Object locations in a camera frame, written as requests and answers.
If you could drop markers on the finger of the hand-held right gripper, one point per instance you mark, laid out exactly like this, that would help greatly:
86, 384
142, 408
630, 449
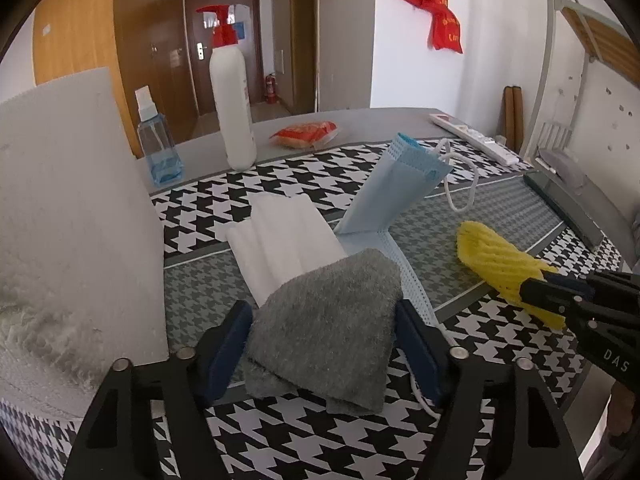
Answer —
545, 297
570, 280

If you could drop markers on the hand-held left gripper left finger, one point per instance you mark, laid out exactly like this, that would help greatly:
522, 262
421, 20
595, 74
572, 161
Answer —
225, 350

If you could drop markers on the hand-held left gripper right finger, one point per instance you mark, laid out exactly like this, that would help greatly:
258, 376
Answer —
420, 355

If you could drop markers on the yellow foam net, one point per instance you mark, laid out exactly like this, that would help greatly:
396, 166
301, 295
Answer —
495, 260

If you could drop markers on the grey cloth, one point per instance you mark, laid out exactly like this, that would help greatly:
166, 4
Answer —
325, 320

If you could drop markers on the white tissue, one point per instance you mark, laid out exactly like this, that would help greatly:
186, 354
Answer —
280, 240

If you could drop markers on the blue face mask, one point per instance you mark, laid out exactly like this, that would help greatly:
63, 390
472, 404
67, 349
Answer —
395, 185

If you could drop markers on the white foam box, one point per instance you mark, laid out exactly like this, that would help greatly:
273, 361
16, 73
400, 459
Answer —
75, 210

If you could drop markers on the houndstooth tablecloth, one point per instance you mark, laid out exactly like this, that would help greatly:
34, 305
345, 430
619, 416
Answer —
310, 442

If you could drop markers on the brown wooden board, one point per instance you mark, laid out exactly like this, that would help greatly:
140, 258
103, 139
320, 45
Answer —
512, 120

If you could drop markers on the white remote control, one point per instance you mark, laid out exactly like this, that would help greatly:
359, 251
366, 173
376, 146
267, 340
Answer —
475, 137

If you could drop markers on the blue spray bottle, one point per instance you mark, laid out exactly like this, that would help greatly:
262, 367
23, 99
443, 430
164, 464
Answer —
157, 150

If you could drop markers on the red snack packet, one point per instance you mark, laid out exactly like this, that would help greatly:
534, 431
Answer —
305, 135

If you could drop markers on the white pump bottle red top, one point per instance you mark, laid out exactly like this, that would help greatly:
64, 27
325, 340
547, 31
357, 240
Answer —
232, 105

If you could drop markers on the white metal bunk bed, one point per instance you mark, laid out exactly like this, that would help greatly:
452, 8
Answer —
595, 30

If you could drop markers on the red fire extinguisher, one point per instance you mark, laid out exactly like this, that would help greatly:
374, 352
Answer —
270, 90

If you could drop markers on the dark brown entrance door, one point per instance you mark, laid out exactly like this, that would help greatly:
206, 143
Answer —
250, 45

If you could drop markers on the red cloth hanging on hook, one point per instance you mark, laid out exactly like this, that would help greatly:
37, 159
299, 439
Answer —
435, 5

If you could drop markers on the brown side door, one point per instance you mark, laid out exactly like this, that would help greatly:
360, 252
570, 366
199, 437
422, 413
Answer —
305, 35

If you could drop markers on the wooden wardrobe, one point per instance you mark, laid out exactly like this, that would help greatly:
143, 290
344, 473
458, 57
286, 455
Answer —
75, 25

